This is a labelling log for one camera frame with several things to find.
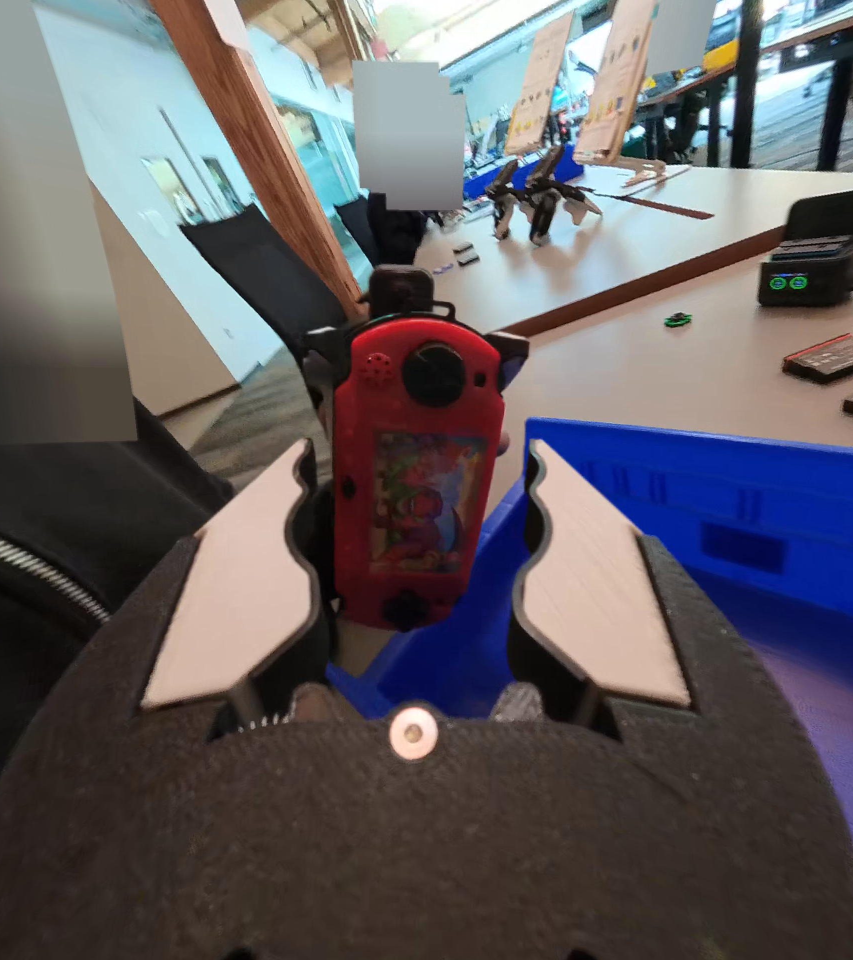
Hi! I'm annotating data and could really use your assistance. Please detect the red handheld game toy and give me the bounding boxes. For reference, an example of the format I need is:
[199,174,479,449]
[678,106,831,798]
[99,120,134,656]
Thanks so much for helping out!
[331,316,509,633]

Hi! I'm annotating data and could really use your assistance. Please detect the black office chair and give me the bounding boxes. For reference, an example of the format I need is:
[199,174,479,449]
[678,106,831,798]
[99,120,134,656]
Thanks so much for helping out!
[179,201,349,376]
[335,193,383,264]

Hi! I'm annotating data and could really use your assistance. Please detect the blue plastic bin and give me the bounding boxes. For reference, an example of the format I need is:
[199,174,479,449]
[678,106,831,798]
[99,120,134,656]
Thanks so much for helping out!
[325,416,853,960]
[464,146,585,200]

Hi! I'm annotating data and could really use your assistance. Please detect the black charging case green lights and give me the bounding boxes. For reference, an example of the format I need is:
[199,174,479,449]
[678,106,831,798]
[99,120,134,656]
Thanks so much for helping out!
[758,186,853,307]

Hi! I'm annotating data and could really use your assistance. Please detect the idle hand-held gripper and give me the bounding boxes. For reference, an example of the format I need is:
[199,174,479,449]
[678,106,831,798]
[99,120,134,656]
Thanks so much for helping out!
[482,157,525,241]
[524,146,604,249]

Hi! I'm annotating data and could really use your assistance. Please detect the cardboard instruction board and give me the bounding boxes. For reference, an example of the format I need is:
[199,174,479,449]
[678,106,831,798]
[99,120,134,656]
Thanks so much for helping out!
[575,0,656,162]
[505,11,574,155]

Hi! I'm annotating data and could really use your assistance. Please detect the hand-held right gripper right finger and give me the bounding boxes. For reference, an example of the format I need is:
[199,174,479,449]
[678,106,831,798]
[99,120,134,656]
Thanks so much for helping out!
[506,438,694,727]

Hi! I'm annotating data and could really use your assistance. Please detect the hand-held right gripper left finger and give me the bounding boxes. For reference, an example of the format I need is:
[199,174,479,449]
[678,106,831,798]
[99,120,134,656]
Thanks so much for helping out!
[139,438,334,732]

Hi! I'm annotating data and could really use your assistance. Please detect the white laptop stand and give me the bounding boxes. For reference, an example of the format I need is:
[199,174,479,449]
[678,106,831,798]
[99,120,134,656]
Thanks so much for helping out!
[620,156,692,189]

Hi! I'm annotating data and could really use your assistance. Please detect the black metal pole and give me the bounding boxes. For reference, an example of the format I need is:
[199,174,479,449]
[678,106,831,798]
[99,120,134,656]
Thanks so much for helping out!
[730,0,765,170]

